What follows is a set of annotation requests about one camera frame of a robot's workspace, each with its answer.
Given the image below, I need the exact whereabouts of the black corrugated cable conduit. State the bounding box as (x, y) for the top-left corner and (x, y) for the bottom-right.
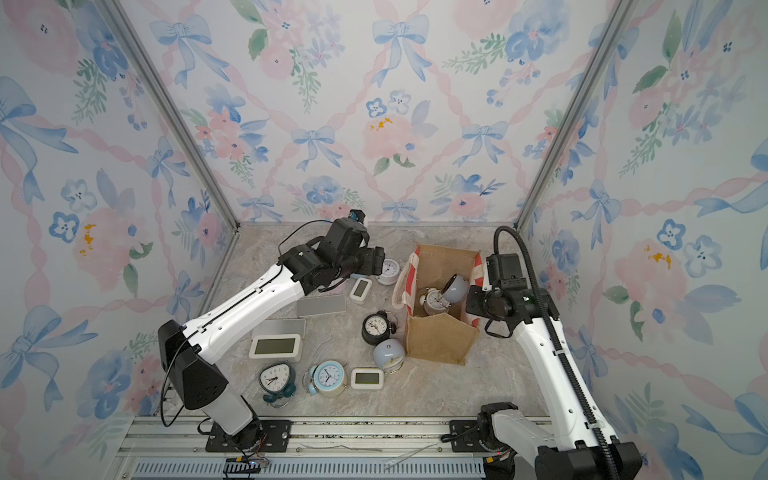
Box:
(493, 226), (622, 480)

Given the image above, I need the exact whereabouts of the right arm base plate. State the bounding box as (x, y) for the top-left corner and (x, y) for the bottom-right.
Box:
(441, 420), (499, 453)

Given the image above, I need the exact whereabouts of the aluminium front rail frame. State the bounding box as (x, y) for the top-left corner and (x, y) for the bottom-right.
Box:
(106, 413), (537, 479)

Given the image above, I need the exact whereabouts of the white round alarm clock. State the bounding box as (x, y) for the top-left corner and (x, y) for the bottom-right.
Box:
(377, 258), (401, 286)

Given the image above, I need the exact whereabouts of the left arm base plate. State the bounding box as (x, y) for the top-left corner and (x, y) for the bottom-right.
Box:
(205, 420), (293, 454)

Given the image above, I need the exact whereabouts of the white large digital clock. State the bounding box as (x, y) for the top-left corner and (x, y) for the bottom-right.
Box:
(248, 334), (303, 361)

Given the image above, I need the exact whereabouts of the white round clock with legs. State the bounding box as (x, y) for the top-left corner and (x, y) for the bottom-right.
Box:
(419, 288), (450, 316)

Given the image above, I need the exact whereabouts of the black twin-bell alarm clock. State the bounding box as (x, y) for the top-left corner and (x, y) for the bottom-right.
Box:
(361, 310), (397, 346)

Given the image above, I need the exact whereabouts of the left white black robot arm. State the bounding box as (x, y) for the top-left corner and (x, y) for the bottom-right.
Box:
(158, 209), (385, 436)

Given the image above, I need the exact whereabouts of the grey flat mirror clock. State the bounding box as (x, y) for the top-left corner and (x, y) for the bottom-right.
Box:
(296, 295), (346, 317)

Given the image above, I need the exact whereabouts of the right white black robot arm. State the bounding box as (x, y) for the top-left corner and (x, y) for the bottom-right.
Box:
(466, 254), (642, 479)

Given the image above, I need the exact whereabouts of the white digital clock front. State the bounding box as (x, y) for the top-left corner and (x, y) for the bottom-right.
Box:
(350, 367), (384, 390)

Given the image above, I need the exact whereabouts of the small white digital clock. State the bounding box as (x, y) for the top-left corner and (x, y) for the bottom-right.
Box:
(349, 277), (373, 304)

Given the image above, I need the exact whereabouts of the blue dome alarm clock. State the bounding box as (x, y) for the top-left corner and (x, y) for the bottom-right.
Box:
(373, 338), (406, 374)

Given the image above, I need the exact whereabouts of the light blue twin-bell clock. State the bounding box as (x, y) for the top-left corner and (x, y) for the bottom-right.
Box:
(302, 360), (348, 398)

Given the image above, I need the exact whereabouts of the grey blue oval clock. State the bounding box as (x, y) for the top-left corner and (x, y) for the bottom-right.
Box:
(441, 274), (470, 305)

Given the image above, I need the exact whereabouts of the dark green triangular clock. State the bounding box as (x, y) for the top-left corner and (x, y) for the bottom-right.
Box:
(258, 362), (296, 405)

